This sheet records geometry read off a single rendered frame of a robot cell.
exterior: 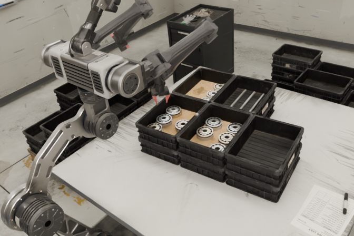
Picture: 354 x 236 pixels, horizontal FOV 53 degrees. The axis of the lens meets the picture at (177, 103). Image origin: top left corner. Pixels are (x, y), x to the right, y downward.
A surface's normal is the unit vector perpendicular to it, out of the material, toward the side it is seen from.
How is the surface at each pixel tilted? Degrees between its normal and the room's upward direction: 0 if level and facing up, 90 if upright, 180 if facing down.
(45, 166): 90
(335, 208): 0
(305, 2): 90
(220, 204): 0
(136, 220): 0
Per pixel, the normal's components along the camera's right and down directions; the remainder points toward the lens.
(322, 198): -0.09, -0.83
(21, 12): 0.77, 0.29
